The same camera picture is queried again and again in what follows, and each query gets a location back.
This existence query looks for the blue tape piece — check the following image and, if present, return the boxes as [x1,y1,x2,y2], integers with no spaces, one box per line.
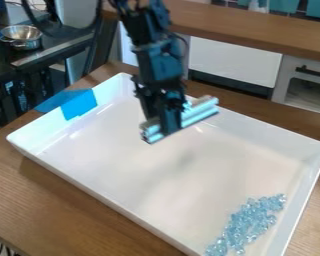
[33,87,99,122]

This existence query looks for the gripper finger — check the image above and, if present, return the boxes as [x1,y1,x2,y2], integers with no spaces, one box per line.
[134,83,162,122]
[155,87,189,136]

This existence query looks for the white cabinet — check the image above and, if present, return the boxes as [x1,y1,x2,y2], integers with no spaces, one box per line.
[117,19,320,117]

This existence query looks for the pile of blue bits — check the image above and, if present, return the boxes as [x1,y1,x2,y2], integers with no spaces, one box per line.
[204,193,289,256]

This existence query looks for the silver pot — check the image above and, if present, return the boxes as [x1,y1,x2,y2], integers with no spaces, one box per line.
[0,24,46,52]

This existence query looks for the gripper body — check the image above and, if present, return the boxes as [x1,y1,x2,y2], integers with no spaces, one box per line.
[130,37,189,95]

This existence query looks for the black side table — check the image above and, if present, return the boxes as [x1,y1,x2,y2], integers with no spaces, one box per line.
[0,16,107,134]

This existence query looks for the white tray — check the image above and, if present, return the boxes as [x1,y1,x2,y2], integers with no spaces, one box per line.
[5,71,320,256]

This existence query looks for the silver bar tool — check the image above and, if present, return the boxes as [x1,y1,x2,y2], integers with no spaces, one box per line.
[138,94,222,145]

